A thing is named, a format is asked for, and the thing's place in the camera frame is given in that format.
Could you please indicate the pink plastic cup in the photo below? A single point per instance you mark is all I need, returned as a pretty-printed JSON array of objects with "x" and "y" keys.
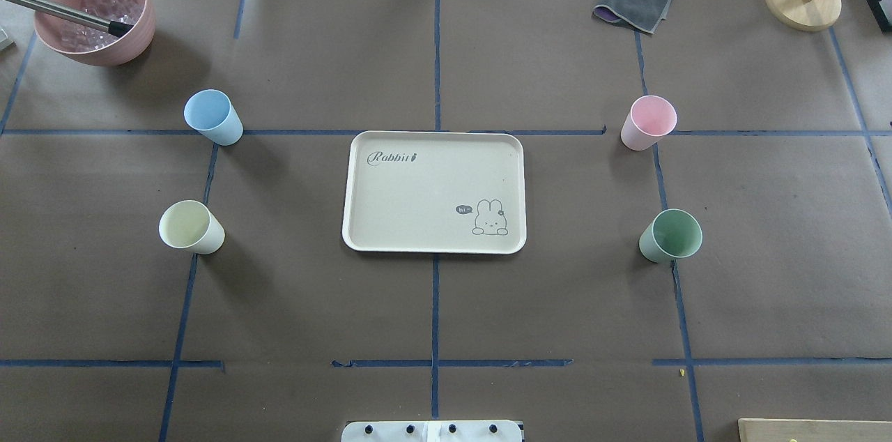
[{"x": 650, "y": 119}]

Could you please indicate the cream plastic cup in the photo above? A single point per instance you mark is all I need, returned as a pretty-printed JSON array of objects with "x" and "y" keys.
[{"x": 189, "y": 225}]

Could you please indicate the cream rabbit serving tray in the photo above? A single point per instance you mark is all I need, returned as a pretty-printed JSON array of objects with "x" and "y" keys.
[{"x": 456, "y": 192}]

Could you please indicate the green plastic cup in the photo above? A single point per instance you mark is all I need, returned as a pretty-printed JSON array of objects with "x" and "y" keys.
[{"x": 672, "y": 235}]

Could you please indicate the blue plastic cup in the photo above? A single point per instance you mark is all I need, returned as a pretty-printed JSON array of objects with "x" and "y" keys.
[{"x": 211, "y": 113}]

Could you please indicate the wooden cutting board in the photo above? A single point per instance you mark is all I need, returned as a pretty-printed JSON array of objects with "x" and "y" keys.
[{"x": 763, "y": 429}]

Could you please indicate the pink bowl with ice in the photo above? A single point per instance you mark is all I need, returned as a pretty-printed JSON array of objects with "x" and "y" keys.
[{"x": 98, "y": 48}]

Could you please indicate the metal tongs black tip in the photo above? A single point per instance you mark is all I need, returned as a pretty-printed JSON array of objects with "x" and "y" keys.
[{"x": 76, "y": 16}]

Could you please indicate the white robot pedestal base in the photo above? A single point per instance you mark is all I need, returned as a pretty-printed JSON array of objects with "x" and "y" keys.
[{"x": 435, "y": 430}]

